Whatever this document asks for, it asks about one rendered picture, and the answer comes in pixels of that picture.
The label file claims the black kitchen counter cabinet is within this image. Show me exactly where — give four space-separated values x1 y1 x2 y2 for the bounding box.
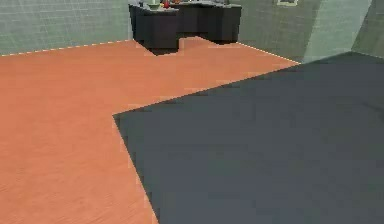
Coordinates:
128 0 243 51

